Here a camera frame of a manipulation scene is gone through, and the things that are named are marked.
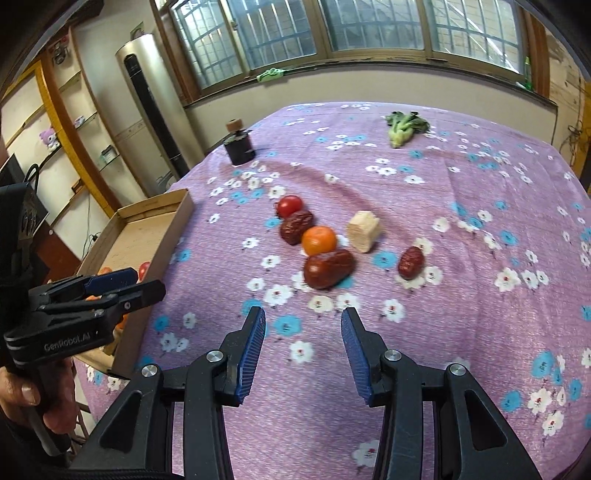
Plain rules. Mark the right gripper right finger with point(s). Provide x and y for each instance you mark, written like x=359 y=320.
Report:
x=472 y=438

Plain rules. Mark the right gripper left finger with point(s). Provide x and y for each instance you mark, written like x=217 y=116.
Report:
x=133 y=439

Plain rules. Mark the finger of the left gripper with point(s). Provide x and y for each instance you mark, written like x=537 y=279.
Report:
x=135 y=297
x=99 y=285

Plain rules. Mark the red cherry tomato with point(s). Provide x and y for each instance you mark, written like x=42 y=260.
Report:
x=143 y=268
x=288 y=205

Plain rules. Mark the large dark red jujube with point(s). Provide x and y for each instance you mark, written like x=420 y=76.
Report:
x=292 y=229

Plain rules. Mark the small dark red jujube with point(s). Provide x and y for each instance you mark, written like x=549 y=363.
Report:
x=411 y=263

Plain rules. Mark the person left hand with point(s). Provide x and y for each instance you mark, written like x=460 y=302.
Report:
x=17 y=394

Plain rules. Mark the cardboard tray box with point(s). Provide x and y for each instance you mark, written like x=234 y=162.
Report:
x=146 y=231

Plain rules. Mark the tower air conditioner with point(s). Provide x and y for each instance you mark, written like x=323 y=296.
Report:
x=163 y=147

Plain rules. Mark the purple plush toy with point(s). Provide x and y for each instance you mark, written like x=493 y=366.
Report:
x=49 y=139

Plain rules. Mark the black motor with cork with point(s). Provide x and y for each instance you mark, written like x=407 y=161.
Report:
x=238 y=144

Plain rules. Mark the purple floral tablecloth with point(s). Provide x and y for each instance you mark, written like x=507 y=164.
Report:
x=505 y=229

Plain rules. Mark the green cloth on windowsill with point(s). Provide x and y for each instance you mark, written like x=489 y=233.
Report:
x=271 y=74

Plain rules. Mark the window with grille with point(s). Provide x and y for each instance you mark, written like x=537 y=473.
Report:
x=215 y=44

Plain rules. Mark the green bok choy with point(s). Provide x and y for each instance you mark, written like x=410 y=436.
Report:
x=403 y=127

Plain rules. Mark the green bottle on windowsill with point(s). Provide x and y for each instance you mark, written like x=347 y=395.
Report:
x=528 y=79

